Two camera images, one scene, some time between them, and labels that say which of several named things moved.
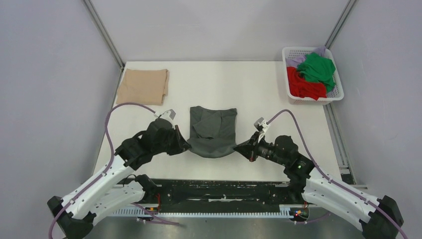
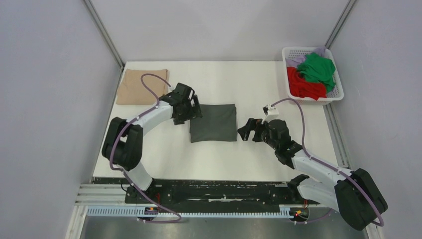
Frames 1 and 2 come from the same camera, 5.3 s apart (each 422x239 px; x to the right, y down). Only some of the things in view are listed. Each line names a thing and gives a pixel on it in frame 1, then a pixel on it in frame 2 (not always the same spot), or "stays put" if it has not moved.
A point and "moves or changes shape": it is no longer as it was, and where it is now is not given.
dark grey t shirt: (212, 131) moves or changes shape
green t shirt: (315, 68) stays put
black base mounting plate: (225, 195) stays put
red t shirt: (298, 85) stays put
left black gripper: (182, 144) → (195, 111)
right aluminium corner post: (349, 5) stays put
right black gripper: (246, 149) → (251, 125)
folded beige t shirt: (147, 86) stays put
